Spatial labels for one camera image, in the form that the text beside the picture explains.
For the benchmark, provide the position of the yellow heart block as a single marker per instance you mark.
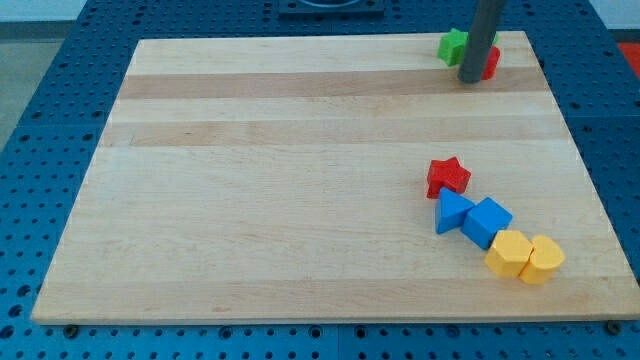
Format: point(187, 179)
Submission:
point(545, 259)

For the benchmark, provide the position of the wooden board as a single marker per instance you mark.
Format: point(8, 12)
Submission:
point(281, 180)

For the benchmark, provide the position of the red star block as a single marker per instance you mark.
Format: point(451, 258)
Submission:
point(449, 174)

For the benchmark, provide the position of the blue triangle block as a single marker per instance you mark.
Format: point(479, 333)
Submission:
point(451, 210)

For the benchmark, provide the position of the blue cube block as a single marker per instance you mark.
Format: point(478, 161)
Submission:
point(484, 220)

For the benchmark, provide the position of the green star block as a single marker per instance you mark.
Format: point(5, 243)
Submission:
point(452, 46)

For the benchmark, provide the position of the red round block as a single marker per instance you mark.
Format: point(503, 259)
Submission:
point(492, 63)

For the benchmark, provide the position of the yellow pentagon block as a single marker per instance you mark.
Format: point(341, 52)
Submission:
point(508, 253)

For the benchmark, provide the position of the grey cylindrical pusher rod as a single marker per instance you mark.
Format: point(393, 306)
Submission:
point(480, 39)

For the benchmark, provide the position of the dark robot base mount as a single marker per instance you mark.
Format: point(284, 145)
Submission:
point(329, 7)

